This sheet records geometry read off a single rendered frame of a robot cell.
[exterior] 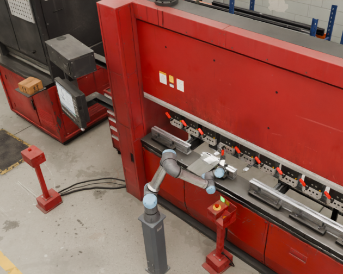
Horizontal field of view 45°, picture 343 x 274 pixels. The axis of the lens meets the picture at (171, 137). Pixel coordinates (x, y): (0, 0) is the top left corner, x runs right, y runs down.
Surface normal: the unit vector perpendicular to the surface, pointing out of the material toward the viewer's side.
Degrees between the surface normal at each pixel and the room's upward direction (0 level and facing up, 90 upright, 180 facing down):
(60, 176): 0
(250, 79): 90
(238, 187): 0
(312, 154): 90
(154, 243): 90
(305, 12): 90
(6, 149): 0
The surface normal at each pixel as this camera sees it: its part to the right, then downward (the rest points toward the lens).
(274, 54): -0.68, 0.48
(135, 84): 0.73, 0.39
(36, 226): -0.05, -0.79
